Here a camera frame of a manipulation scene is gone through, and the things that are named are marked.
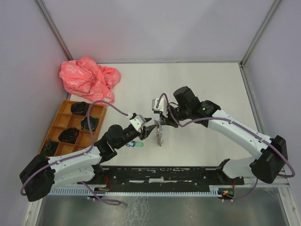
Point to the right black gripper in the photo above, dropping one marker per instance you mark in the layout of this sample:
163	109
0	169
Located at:
168	120

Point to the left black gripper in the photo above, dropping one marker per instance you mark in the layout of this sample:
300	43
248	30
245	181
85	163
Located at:
147	130

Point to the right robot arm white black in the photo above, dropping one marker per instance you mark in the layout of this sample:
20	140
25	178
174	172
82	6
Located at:
268	155

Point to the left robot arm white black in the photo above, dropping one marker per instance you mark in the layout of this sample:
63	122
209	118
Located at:
75	162

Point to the green key tag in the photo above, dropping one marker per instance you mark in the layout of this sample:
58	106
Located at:
139	144

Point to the blue key tag on table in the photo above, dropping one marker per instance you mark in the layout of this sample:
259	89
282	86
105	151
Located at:
130	144

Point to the green black bundle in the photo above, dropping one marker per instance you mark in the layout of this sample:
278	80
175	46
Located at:
89	123

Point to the black bundle top compartment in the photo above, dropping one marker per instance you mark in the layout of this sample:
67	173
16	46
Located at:
79	108

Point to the black bundle compartment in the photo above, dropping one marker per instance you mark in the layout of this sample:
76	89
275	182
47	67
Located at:
79	108
49	148
69	135

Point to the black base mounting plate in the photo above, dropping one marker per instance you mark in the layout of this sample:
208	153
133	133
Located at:
153	178

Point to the black bundle middle compartment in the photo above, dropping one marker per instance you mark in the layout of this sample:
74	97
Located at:
69	135

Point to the pink plastic bag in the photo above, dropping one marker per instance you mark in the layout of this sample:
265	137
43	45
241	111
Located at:
89	80

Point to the orange wooden compartment tray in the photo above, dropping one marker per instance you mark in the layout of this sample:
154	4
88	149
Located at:
64	119

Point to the black bundle bottom compartment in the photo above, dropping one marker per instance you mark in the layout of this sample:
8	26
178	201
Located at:
49	148

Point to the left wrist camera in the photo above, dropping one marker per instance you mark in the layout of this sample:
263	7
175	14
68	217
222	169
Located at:
137	121

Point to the aluminium frame rail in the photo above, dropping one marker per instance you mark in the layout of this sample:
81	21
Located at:
146	179

